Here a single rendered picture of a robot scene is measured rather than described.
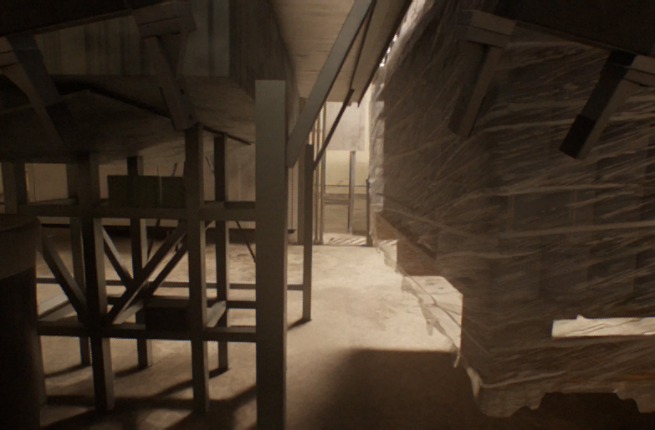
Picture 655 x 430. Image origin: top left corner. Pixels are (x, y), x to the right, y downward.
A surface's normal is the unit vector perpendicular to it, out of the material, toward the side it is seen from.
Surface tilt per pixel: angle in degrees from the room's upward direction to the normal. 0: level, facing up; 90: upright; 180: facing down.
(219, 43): 90
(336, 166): 90
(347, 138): 90
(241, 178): 90
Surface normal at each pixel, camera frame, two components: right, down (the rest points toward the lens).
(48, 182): 0.00, 0.13
